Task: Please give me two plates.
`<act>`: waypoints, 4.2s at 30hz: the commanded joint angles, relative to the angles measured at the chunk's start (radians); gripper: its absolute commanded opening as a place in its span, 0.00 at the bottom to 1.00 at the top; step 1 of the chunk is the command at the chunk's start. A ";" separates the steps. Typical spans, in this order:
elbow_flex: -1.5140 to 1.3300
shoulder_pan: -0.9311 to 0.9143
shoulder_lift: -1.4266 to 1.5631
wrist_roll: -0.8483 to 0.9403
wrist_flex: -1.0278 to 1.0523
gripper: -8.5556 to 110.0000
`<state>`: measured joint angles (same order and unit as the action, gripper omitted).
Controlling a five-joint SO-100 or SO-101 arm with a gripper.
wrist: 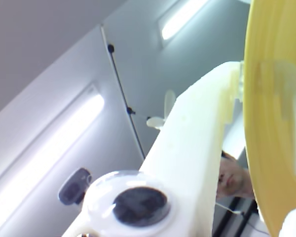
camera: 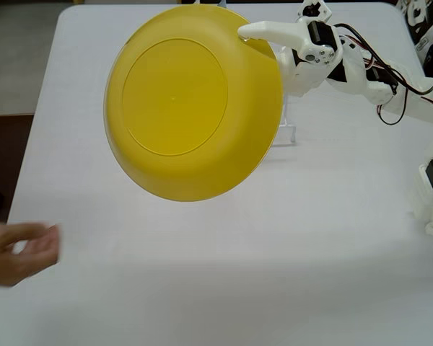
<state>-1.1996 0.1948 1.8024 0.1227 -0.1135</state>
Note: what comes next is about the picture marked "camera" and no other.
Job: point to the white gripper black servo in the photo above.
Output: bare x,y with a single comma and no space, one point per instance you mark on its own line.
303,46

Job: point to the yellow plastic plate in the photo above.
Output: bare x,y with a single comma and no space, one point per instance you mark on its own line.
173,97

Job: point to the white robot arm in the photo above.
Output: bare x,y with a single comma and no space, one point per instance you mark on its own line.
357,61

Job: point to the person's bare hand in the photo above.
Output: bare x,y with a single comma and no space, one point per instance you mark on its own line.
21,252

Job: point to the white bag with black print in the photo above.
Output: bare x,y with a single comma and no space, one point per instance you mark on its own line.
418,21

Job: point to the brown wooden desk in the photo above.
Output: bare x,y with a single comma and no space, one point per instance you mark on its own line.
7,151

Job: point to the wrist camera on white mount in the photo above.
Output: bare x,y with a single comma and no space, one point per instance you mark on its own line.
314,11

